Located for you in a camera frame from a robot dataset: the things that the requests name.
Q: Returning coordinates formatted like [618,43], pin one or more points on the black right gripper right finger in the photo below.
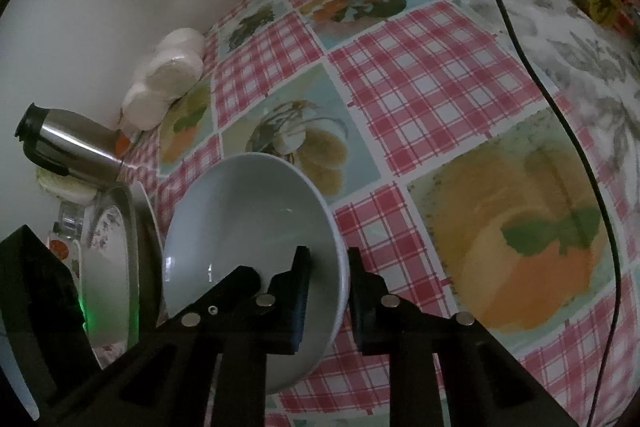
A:
[382,322]

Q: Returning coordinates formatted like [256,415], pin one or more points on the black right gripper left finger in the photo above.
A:
[280,312]

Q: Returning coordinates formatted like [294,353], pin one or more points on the floral rimmed white plate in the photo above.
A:
[106,295]

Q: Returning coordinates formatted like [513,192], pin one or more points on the plain white bowl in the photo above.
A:
[254,209]

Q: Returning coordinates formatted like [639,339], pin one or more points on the glass jar with dark lid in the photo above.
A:
[69,225]

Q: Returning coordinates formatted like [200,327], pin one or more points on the grey round metal tray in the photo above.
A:
[145,254]

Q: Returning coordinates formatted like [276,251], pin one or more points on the napa cabbage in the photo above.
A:
[66,187]

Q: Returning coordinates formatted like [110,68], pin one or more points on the stainless steel thermos jug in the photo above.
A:
[68,144]

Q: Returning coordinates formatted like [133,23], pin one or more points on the orange patterned packet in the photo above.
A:
[127,136]

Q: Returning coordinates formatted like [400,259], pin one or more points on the checkered fruit tablecloth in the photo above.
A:
[481,154]

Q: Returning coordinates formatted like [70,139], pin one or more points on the white toilet paper pack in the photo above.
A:
[174,67]

